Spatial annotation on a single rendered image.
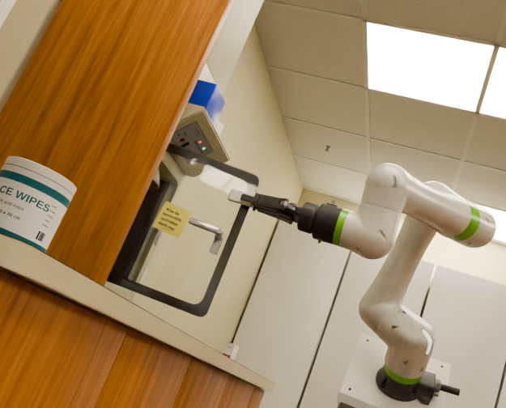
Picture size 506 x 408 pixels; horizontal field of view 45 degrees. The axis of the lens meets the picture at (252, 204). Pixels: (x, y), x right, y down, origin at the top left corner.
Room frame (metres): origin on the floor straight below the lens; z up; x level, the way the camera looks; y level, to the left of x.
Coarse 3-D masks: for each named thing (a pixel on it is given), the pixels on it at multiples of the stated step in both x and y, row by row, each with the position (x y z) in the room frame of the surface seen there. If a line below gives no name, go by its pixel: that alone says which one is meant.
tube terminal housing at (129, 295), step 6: (204, 66) 1.66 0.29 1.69; (204, 72) 1.67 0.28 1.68; (204, 78) 1.69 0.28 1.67; (210, 78) 1.72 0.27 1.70; (108, 282) 1.67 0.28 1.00; (108, 288) 1.69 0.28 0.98; (114, 288) 1.71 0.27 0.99; (120, 288) 1.74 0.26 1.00; (120, 294) 1.76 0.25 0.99; (126, 294) 1.80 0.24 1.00; (132, 294) 1.83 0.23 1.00
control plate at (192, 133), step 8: (184, 128) 1.56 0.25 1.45; (192, 128) 1.57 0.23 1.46; (200, 128) 1.58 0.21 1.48; (176, 136) 1.58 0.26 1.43; (184, 136) 1.60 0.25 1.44; (192, 136) 1.61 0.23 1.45; (200, 136) 1.62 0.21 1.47; (176, 144) 1.62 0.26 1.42; (192, 144) 1.65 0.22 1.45; (200, 144) 1.66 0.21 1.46; (208, 144) 1.68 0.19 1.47; (200, 152) 1.70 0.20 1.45; (208, 152) 1.72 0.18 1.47
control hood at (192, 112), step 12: (192, 108) 1.52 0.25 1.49; (204, 108) 1.51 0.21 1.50; (180, 120) 1.52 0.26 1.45; (192, 120) 1.54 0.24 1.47; (204, 120) 1.55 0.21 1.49; (204, 132) 1.61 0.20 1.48; (216, 132) 1.64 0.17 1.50; (216, 144) 1.69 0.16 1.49; (216, 156) 1.76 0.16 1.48; (228, 156) 1.79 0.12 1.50
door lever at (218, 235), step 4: (192, 220) 1.48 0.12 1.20; (196, 220) 1.48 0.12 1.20; (192, 224) 1.49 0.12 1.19; (196, 224) 1.48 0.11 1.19; (200, 224) 1.48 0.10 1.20; (204, 224) 1.48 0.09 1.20; (208, 224) 1.48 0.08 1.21; (204, 228) 1.48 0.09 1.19; (208, 228) 1.48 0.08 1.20; (212, 228) 1.48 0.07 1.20; (216, 228) 1.48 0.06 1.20; (212, 232) 1.49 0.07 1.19; (216, 232) 1.48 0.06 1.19; (220, 232) 1.47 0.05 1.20; (216, 236) 1.52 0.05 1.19; (220, 236) 1.51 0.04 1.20
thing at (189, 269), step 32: (192, 160) 1.54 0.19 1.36; (160, 192) 1.54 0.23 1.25; (192, 192) 1.53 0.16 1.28; (224, 192) 1.53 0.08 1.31; (224, 224) 1.53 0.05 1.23; (128, 256) 1.54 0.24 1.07; (160, 256) 1.53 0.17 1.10; (192, 256) 1.53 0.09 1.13; (224, 256) 1.52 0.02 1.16; (128, 288) 1.54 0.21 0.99; (160, 288) 1.53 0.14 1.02; (192, 288) 1.53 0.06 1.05
